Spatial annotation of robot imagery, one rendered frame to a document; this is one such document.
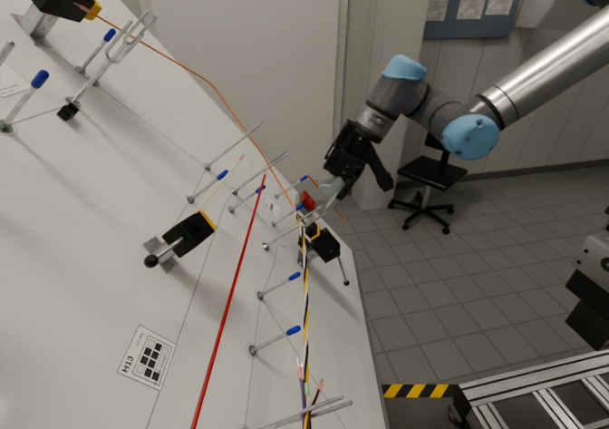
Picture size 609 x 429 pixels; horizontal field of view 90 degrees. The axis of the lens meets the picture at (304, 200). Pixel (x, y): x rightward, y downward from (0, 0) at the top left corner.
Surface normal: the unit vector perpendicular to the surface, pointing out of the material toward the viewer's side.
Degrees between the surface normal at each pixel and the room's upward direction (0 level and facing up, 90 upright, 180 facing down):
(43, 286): 52
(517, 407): 0
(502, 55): 90
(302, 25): 90
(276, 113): 90
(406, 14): 90
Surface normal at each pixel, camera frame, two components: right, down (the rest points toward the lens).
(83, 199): 0.79, -0.52
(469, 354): 0.00, -0.84
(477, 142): 0.04, 0.54
